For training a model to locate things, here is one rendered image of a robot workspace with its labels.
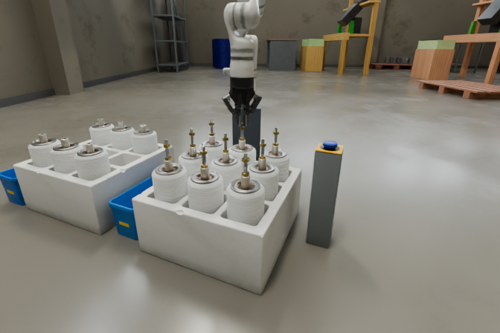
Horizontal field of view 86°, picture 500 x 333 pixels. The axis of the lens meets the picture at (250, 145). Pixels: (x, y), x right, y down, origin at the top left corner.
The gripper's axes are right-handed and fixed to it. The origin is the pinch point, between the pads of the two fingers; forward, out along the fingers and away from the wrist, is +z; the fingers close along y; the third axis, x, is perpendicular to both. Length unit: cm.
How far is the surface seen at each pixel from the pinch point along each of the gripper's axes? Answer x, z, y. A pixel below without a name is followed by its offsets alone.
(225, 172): -13.5, 11.2, -9.5
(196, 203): -21.1, 15.0, -19.2
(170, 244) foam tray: -18.4, 28.2, -26.7
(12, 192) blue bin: 31, 30, -81
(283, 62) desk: 591, 18, 305
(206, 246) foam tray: -26.4, 24.8, -18.0
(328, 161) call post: -25.9, 6.2, 16.4
